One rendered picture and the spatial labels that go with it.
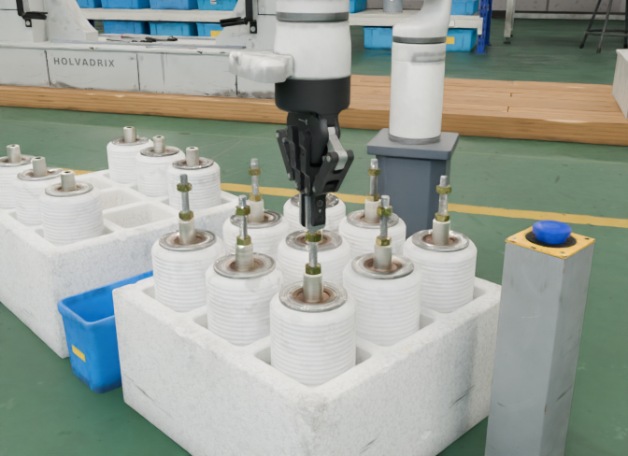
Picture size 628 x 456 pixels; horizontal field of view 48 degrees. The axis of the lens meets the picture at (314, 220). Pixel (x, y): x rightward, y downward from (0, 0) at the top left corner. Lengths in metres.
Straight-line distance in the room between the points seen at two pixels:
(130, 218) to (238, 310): 0.54
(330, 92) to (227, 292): 0.28
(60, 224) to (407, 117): 0.60
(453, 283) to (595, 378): 0.35
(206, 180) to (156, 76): 1.86
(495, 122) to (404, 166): 1.46
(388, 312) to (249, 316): 0.16
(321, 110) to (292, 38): 0.07
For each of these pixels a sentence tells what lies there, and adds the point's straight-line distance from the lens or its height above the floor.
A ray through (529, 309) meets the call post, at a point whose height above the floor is 0.24.
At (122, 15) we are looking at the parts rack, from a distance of 6.23.
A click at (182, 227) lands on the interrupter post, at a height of 0.27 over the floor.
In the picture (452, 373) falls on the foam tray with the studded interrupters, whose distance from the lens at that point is 0.92.
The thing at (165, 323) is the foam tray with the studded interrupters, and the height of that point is 0.18.
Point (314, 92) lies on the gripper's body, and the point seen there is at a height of 0.48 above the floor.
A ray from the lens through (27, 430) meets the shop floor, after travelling 1.07.
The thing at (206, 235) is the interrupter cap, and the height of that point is 0.25.
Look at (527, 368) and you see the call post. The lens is 0.84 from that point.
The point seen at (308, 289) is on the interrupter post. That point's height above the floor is 0.27.
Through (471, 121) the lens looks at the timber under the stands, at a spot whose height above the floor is 0.05.
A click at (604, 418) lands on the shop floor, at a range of 1.10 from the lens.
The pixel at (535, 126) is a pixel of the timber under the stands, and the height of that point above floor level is 0.05.
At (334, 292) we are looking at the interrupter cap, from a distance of 0.79.
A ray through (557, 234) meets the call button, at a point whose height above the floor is 0.33.
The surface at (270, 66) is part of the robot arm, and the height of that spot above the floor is 0.51.
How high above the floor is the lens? 0.59
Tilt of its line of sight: 20 degrees down
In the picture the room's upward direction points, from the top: straight up
